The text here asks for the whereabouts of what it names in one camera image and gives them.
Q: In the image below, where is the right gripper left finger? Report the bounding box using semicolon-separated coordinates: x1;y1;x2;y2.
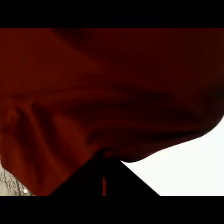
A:
49;153;104;197

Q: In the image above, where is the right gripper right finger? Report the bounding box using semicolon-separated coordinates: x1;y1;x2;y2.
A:
105;157;161;197

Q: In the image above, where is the red garment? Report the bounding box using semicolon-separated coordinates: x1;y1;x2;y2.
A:
0;27;224;197

